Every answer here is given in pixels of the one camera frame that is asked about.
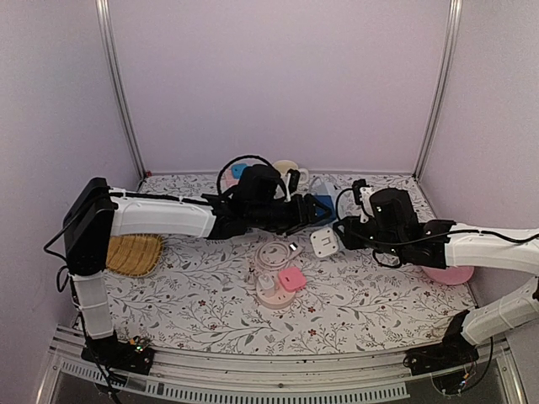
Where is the light blue small adapter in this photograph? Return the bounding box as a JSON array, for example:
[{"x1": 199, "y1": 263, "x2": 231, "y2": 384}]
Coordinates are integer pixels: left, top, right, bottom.
[{"x1": 230, "y1": 163, "x2": 248, "y2": 179}]

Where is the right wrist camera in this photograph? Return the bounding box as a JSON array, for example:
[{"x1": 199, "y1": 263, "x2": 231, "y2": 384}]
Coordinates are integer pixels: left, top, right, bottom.
[{"x1": 352, "y1": 178, "x2": 375, "y2": 223}]

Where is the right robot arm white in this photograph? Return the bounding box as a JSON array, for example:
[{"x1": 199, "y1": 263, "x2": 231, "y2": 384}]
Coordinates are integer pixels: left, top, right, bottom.
[{"x1": 334, "y1": 188, "x2": 538, "y2": 367}]

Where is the pink power cable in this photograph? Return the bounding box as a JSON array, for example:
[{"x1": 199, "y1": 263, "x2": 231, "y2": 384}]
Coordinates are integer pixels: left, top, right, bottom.
[{"x1": 255, "y1": 240, "x2": 305, "y2": 270}]

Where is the pink round plate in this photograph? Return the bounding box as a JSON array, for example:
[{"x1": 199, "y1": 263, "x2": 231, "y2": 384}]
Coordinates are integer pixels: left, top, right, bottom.
[{"x1": 422, "y1": 266, "x2": 475, "y2": 286}]

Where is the yellow woven basket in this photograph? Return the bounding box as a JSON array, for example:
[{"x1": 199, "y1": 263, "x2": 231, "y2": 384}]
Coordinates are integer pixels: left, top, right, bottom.
[{"x1": 106, "y1": 234, "x2": 163, "y2": 278}]

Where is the small white usb charger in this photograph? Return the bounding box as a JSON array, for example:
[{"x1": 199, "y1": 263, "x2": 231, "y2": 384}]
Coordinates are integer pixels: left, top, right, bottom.
[{"x1": 258, "y1": 274, "x2": 275, "y2": 290}]

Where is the front aluminium rail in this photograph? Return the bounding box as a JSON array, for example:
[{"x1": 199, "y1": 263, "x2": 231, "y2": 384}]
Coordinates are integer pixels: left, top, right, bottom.
[{"x1": 36, "y1": 327, "x2": 538, "y2": 403}]

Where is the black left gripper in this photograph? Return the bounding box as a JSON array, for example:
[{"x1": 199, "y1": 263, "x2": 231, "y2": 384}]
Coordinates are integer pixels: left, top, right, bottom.
[{"x1": 248, "y1": 193, "x2": 331, "y2": 236}]

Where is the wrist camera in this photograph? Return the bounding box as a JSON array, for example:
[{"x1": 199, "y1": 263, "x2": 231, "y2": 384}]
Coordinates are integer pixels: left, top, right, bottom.
[
  {"x1": 284, "y1": 168, "x2": 301, "y2": 202},
  {"x1": 352, "y1": 178, "x2": 375, "y2": 223}
]

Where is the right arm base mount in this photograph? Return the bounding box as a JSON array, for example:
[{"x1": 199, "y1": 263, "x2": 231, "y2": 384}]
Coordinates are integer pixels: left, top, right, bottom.
[{"x1": 403, "y1": 310, "x2": 479, "y2": 375}]

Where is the cream ceramic mug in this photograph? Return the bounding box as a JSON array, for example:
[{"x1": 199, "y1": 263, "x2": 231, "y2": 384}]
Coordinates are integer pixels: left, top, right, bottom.
[{"x1": 273, "y1": 160, "x2": 309, "y2": 185}]

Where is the white colourful power strip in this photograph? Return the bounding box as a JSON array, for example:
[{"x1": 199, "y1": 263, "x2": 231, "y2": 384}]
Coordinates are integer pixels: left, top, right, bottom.
[{"x1": 221, "y1": 167, "x2": 239, "y2": 190}]

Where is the aluminium frame post right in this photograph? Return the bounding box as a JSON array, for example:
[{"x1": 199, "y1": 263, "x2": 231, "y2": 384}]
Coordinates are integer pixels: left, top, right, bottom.
[{"x1": 413, "y1": 0, "x2": 463, "y2": 183}]

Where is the aluminium frame post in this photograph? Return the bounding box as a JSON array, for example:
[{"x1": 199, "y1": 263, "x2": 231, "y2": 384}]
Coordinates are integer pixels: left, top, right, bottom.
[
  {"x1": 95, "y1": 0, "x2": 147, "y2": 179},
  {"x1": 413, "y1": 0, "x2": 463, "y2": 183}
]

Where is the dark blue cube socket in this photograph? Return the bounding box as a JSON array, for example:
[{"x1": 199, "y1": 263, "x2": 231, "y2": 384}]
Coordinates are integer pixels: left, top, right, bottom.
[{"x1": 314, "y1": 194, "x2": 336, "y2": 223}]

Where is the pink round power strip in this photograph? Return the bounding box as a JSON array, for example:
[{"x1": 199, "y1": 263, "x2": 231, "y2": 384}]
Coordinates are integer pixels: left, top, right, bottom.
[{"x1": 256, "y1": 284, "x2": 296, "y2": 310}]

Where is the white square plug adapter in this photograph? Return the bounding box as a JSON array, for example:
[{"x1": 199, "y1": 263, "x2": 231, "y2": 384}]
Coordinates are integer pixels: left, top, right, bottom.
[{"x1": 310, "y1": 227, "x2": 339, "y2": 258}]

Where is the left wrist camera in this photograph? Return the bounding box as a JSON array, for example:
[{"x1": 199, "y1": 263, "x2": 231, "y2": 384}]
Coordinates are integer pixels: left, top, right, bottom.
[{"x1": 284, "y1": 168, "x2": 301, "y2": 202}]

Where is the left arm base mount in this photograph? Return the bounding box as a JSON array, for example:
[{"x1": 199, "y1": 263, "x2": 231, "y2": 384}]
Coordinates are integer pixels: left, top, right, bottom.
[{"x1": 81, "y1": 332, "x2": 155, "y2": 375}]

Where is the pink square plug adapter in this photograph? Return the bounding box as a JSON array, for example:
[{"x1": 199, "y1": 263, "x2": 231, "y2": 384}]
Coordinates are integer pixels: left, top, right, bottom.
[{"x1": 278, "y1": 267, "x2": 307, "y2": 292}]

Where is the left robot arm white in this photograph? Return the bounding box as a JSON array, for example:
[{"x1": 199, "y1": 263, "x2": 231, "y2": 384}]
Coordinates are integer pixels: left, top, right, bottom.
[{"x1": 43, "y1": 163, "x2": 332, "y2": 365}]

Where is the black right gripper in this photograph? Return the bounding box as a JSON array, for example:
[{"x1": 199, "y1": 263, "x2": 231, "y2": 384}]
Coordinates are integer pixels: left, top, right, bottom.
[{"x1": 338, "y1": 214, "x2": 406, "y2": 257}]

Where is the aluminium frame post left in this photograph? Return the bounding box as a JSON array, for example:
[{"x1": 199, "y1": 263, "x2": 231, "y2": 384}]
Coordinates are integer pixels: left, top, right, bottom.
[{"x1": 95, "y1": 0, "x2": 147, "y2": 179}]

